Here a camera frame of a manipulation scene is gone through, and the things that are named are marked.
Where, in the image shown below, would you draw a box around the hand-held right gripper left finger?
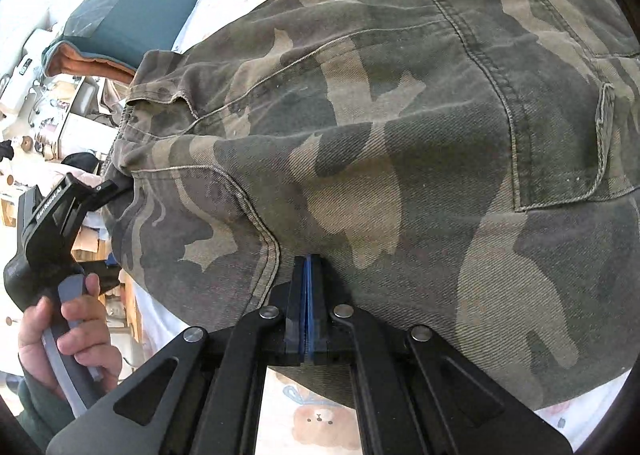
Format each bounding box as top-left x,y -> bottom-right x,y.
46,255 -> 307,455

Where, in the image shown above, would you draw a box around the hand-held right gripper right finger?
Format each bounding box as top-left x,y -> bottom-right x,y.
305,254 -> 574,455

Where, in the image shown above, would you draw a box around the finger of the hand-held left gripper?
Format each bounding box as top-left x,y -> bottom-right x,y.
82,259 -> 122,295
94,180 -> 122,208

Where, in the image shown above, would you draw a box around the camouflage pants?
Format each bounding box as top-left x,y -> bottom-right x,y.
102,0 -> 640,412

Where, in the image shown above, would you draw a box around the person's left forearm green sleeve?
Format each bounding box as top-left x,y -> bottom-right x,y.
0,371 -> 77,455

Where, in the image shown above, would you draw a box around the person's left hand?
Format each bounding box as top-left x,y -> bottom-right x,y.
17,273 -> 124,394

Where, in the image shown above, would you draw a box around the cluttered white shelf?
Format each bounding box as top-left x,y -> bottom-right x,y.
0,0 -> 132,236

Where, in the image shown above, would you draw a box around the white bear printed bed sheet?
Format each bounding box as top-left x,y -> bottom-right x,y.
131,0 -> 632,455

